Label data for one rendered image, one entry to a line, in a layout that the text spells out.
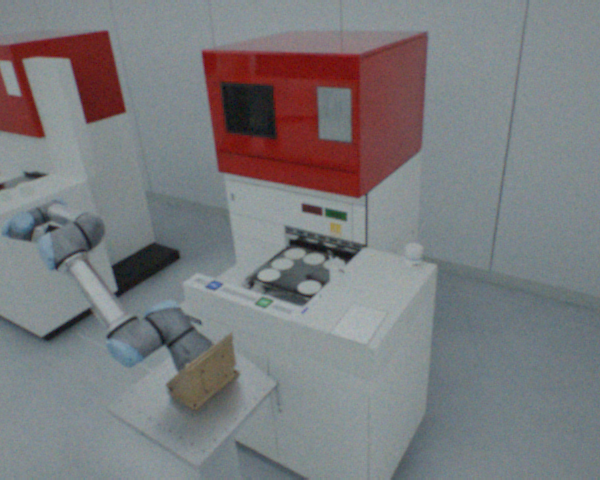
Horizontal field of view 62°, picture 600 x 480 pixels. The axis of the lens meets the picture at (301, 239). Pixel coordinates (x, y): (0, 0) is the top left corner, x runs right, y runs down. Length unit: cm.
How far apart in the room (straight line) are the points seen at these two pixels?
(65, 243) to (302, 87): 110
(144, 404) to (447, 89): 265
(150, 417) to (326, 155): 123
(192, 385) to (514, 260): 266
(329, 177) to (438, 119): 154
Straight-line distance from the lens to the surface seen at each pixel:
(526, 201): 362
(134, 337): 171
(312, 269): 228
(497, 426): 289
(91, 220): 188
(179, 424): 178
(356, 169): 212
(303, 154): 223
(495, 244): 379
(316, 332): 183
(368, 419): 198
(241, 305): 200
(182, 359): 173
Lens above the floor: 209
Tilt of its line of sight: 28 degrees down
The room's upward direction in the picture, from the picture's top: 4 degrees counter-clockwise
